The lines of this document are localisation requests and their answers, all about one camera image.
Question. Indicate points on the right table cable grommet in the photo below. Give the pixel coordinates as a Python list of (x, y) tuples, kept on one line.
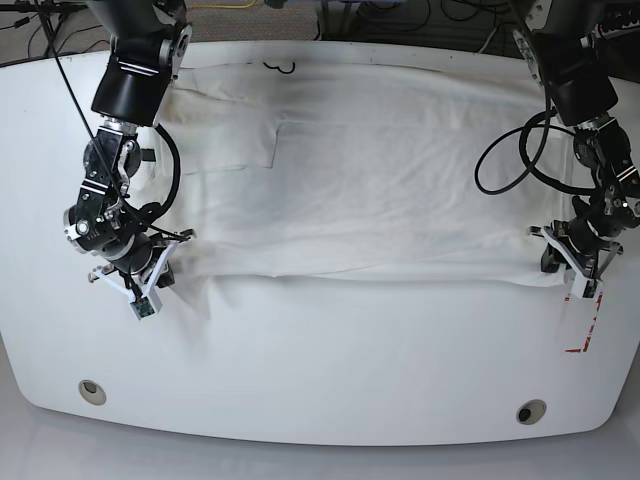
[(531, 412)]

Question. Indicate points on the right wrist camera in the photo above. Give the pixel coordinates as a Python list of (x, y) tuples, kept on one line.
[(148, 305)]

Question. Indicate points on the red tape rectangle marking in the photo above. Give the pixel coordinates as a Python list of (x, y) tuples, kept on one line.
[(577, 323)]

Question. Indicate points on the black tripod stand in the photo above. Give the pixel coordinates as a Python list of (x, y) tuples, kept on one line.
[(25, 26)]

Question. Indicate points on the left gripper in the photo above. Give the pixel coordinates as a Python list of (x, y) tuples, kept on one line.
[(576, 245)]

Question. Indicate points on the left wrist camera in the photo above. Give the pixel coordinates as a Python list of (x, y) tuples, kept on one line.
[(584, 287)]

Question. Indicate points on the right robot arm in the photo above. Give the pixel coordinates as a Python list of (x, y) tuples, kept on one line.
[(147, 46)]

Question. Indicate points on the left table cable grommet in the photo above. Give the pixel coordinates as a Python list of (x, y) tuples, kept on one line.
[(92, 393)]

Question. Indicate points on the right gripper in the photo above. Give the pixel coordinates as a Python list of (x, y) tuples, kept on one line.
[(142, 261)]

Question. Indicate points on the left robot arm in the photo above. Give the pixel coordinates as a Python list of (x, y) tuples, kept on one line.
[(563, 43)]

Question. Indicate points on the white printed T-shirt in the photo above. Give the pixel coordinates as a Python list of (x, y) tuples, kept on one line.
[(354, 172)]

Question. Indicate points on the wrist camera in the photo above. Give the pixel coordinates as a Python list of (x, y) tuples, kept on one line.
[(148, 305), (584, 287)]

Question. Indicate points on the table cable grommet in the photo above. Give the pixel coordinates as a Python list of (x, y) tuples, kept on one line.
[(92, 393), (531, 412)]

